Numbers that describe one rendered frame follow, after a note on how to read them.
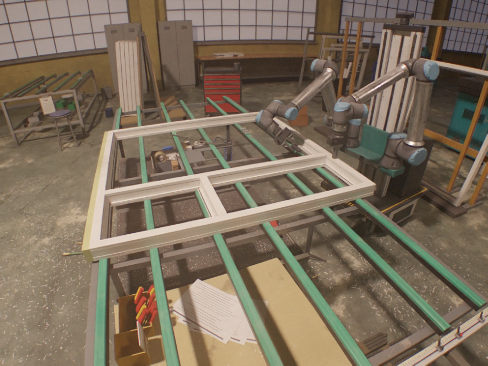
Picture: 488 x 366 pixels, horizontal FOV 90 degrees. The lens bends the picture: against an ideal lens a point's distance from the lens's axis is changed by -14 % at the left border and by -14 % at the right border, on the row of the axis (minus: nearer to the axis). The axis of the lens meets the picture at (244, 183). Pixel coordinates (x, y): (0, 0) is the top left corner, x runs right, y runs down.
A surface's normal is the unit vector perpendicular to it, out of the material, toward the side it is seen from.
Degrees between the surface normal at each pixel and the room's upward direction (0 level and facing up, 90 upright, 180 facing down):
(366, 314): 0
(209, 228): 90
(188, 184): 90
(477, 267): 0
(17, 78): 90
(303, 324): 0
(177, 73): 90
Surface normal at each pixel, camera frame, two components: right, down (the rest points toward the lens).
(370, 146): -0.87, 0.25
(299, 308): 0.00, -0.86
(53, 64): 0.35, 0.47
